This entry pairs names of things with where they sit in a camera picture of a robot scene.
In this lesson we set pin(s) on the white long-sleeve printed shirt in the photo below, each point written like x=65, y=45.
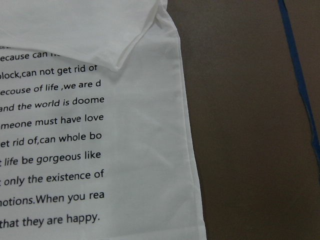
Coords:
x=95, y=138

